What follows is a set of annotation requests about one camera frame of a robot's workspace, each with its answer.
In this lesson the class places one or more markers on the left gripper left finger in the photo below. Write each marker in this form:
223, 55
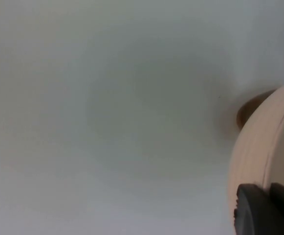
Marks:
256, 215

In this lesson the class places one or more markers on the pale wooden bowl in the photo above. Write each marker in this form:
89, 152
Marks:
256, 151

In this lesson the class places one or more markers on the dark brown wooden cup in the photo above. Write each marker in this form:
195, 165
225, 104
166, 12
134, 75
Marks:
250, 110

